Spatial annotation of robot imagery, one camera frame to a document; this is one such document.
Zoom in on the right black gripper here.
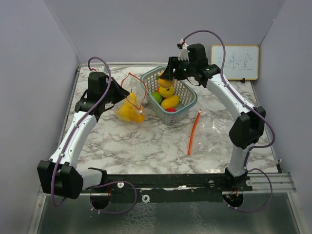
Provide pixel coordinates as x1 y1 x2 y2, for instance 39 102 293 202
161 58 195 81

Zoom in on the orange tangerine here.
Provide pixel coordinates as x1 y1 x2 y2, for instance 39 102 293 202
157 78 175 88

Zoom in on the yellow pear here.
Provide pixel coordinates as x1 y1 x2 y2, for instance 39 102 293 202
125 90 137 108

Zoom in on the blue plastic basket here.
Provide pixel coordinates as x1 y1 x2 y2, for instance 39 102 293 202
141 66 197 125

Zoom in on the yellow bell pepper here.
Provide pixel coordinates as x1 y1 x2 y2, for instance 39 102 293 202
115 106 137 122

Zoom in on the clear zip bag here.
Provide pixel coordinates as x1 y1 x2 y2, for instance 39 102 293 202
187 109 234 156
114 72 147 123

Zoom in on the orange bell pepper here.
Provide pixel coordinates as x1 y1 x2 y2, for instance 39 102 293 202
133 113 145 123

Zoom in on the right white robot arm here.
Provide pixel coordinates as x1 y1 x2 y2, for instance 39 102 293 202
158 42 265 191

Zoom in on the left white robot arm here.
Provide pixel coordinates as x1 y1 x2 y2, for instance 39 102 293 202
37 72 130 199

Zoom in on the clear zip bag on table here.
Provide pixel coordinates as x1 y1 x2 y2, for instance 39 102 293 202
187 109 234 156

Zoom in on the yellow apple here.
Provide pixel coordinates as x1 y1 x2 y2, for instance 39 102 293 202
158 86 174 98

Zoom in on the green apple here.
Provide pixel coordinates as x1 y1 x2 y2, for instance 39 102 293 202
151 91 162 104

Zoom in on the yellow mango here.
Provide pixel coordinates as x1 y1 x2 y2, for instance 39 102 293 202
161 95 180 110

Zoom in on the small whiteboard with writing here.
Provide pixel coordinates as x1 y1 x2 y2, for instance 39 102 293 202
211 45 259 80

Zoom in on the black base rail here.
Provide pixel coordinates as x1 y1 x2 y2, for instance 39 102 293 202
81 173 253 203

